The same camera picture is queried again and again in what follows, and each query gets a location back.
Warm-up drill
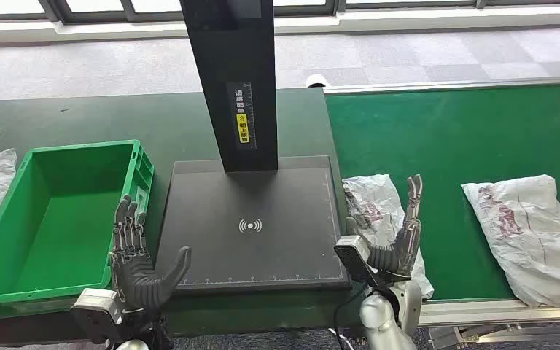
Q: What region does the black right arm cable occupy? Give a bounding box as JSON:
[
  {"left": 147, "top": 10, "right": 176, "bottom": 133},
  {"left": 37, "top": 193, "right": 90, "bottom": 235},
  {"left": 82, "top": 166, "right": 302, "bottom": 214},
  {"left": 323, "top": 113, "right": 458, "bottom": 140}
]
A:
[{"left": 332, "top": 284, "right": 373, "bottom": 350}]

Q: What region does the yellow and white column label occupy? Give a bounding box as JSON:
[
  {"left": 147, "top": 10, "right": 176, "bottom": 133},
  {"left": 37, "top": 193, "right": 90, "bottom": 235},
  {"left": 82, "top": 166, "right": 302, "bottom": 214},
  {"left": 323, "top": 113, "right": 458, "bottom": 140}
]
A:
[{"left": 227, "top": 81, "right": 257, "bottom": 151}]

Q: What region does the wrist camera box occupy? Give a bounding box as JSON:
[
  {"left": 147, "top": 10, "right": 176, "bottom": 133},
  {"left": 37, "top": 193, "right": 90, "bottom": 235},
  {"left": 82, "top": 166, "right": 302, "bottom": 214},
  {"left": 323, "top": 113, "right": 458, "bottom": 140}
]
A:
[
  {"left": 69, "top": 288, "right": 124, "bottom": 341},
  {"left": 334, "top": 235, "right": 380, "bottom": 287}
]

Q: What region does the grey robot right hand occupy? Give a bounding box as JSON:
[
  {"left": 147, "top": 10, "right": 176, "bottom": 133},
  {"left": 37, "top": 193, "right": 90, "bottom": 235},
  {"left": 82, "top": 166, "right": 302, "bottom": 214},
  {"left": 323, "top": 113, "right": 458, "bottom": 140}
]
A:
[{"left": 345, "top": 174, "right": 424, "bottom": 284}]

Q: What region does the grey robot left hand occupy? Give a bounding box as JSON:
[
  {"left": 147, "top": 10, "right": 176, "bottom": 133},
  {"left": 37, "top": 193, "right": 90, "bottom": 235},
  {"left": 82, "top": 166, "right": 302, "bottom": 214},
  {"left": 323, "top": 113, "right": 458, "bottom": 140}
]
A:
[{"left": 109, "top": 194, "right": 193, "bottom": 315}]

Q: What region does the dark window frame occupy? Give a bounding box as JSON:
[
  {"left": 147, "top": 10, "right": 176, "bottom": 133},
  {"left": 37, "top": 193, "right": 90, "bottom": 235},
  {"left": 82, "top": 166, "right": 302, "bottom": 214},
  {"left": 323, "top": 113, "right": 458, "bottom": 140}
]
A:
[{"left": 0, "top": 0, "right": 560, "bottom": 25}]

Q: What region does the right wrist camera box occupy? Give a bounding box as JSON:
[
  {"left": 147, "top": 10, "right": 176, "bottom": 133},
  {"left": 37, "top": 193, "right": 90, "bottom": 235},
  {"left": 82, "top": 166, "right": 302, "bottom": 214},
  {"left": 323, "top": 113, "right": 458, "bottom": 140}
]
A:
[{"left": 334, "top": 235, "right": 380, "bottom": 287}]

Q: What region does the aluminium conveyor side rail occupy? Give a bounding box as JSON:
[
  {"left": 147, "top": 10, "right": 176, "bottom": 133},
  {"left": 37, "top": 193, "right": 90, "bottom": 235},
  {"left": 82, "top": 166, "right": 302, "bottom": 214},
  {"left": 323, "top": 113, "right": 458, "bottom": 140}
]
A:
[
  {"left": 417, "top": 298, "right": 560, "bottom": 325},
  {"left": 322, "top": 75, "right": 560, "bottom": 95}
]

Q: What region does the green plastic crate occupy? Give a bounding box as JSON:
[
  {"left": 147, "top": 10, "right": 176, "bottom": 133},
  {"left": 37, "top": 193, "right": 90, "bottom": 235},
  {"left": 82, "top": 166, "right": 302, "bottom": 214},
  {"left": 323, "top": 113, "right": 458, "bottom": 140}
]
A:
[{"left": 0, "top": 140, "right": 155, "bottom": 319}]

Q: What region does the green conveyor belt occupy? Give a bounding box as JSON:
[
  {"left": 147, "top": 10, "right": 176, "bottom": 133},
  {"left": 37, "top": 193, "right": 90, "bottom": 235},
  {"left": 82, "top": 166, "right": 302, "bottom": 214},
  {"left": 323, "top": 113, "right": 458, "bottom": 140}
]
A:
[{"left": 324, "top": 82, "right": 560, "bottom": 301}]

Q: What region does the metal conveyor support bracket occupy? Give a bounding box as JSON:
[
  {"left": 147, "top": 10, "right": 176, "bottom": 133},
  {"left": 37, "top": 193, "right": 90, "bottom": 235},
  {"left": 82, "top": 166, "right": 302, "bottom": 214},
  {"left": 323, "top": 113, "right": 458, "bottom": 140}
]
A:
[{"left": 427, "top": 322, "right": 560, "bottom": 350}]

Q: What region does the black inbound scanning machine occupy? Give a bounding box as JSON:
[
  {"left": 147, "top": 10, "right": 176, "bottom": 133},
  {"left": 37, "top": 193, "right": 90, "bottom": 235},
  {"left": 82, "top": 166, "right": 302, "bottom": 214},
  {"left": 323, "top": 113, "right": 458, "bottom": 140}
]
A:
[{"left": 155, "top": 0, "right": 352, "bottom": 293}]

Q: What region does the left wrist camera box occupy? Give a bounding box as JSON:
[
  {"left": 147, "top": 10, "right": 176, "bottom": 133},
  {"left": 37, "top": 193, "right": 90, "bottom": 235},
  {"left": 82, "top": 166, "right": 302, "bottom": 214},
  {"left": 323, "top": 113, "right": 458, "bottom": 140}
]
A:
[{"left": 69, "top": 288, "right": 124, "bottom": 341}]

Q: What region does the grey parcel bag red print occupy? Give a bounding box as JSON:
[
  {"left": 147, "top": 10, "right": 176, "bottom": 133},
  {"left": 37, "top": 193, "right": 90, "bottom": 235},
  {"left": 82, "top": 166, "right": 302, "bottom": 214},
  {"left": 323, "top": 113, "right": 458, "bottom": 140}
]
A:
[{"left": 461, "top": 174, "right": 560, "bottom": 309}]

